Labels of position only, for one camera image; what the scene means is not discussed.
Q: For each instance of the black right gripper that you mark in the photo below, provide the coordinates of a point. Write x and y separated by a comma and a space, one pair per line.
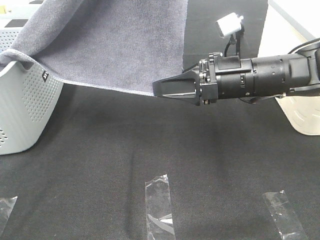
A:
215, 78

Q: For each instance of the grey towel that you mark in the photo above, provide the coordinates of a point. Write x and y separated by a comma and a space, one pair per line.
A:
120, 45

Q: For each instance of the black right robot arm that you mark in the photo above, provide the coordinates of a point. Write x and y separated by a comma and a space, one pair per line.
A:
294, 74

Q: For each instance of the cream plastic storage bin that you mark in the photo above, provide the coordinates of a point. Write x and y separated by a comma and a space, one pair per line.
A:
288, 24

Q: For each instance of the black fabric table mat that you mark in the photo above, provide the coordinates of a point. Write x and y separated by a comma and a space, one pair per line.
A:
85, 177

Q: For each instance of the clear tape strip centre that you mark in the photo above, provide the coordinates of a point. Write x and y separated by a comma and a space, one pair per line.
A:
158, 209

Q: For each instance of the clear tape strip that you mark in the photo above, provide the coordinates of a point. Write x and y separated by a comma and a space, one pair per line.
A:
284, 216
158, 209
6, 206

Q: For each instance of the grey perforated laundry basket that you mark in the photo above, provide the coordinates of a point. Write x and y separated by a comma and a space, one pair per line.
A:
28, 94

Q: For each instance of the clear tape strip right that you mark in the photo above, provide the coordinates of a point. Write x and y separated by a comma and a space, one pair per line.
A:
284, 216

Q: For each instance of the clear tape strip left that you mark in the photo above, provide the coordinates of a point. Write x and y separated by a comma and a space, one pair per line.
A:
6, 206

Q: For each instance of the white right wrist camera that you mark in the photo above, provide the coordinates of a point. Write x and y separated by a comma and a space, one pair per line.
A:
229, 24

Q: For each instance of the wooden basket handle knob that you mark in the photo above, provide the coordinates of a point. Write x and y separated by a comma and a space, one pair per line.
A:
4, 10

